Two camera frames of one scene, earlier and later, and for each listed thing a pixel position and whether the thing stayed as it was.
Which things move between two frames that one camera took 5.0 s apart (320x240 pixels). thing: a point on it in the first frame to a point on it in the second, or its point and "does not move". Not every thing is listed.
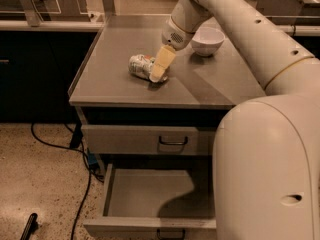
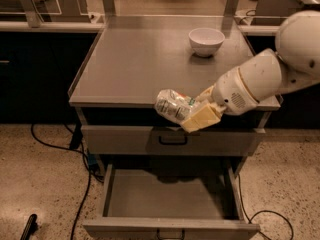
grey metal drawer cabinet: (154, 141) does not move
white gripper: (175, 35) to (230, 92)
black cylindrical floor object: (31, 227) does not move
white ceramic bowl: (206, 41) does not move
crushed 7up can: (142, 66) to (174, 106)
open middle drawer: (155, 204) does not move
